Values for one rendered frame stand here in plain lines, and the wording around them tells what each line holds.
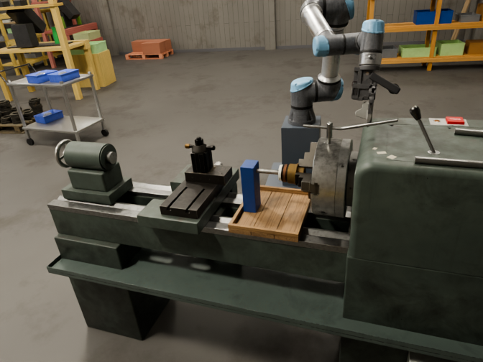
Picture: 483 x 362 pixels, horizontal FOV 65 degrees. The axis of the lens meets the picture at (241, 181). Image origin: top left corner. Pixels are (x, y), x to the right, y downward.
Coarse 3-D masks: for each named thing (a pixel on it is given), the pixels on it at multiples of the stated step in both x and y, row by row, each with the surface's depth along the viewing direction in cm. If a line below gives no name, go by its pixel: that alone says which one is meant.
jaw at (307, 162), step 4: (312, 144) 158; (316, 144) 157; (312, 148) 158; (308, 152) 158; (312, 152) 157; (304, 156) 158; (308, 156) 157; (312, 156) 157; (300, 160) 158; (304, 160) 158; (308, 160) 157; (312, 160) 157; (300, 164) 158; (304, 164) 157; (308, 164) 157; (312, 164) 156; (308, 168) 160; (312, 168) 159
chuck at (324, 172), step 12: (324, 144) 146; (336, 144) 145; (324, 156) 142; (336, 156) 141; (324, 168) 141; (336, 168) 139; (312, 180) 142; (324, 180) 140; (324, 192) 141; (312, 204) 146; (324, 204) 144
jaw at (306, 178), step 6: (300, 174) 153; (306, 174) 153; (300, 180) 150; (306, 180) 146; (300, 186) 151; (306, 186) 145; (312, 186) 143; (318, 186) 142; (312, 192) 144; (318, 192) 143
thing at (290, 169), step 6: (282, 168) 158; (288, 168) 157; (294, 168) 156; (300, 168) 157; (282, 174) 158; (288, 174) 156; (294, 174) 156; (282, 180) 159; (288, 180) 158; (294, 180) 156
